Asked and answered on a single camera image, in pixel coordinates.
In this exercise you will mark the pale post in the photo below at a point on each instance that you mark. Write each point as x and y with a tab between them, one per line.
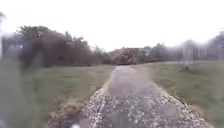
187	56

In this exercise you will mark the row of distant trees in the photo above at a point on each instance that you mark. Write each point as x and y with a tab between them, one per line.
166	53

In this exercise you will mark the grey gravel path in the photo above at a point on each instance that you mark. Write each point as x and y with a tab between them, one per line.
133	103

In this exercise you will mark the grass field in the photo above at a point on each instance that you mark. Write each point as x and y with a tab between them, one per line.
50	90
193	80

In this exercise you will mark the row of dark bushes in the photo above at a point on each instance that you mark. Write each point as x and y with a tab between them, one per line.
56	48

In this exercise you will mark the robot's own part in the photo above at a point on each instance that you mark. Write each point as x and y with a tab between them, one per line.
75	126

